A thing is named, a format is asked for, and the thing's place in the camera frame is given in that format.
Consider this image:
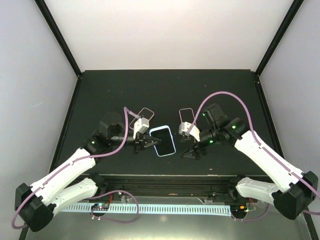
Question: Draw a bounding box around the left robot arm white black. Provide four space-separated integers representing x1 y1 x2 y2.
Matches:
11 108 162 232

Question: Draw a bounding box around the left small circuit board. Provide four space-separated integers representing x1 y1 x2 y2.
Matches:
91 203 109 211

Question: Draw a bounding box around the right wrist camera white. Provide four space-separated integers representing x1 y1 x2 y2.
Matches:
178 122 200 142

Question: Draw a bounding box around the right small circuit board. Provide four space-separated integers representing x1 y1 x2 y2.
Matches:
235 205 257 213

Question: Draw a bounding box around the white slotted cable duct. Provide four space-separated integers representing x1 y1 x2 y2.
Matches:
62 202 231 217

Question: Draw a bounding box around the small circuit board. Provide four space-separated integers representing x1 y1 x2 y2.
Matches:
235 205 257 213
91 203 109 211

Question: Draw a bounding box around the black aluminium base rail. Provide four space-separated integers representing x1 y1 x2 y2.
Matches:
100 174 245 202

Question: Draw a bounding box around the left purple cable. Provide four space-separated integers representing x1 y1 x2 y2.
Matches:
11 107 141 230

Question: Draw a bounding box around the pink phone case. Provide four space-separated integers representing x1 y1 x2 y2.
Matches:
128 107 155 130

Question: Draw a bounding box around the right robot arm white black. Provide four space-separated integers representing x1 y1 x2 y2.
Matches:
178 103 319 220

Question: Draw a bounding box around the pink cased phone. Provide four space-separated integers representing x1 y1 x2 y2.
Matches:
178 107 195 129

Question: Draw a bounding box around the right rear black frame post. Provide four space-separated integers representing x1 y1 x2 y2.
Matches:
254 0 304 77

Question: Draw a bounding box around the left rear black frame post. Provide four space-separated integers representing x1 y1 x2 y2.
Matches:
34 0 82 77

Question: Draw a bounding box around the light blue phone case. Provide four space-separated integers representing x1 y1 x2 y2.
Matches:
149 125 176 157

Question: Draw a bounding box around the black frame post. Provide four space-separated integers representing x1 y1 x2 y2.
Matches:
34 0 82 77
254 0 304 77

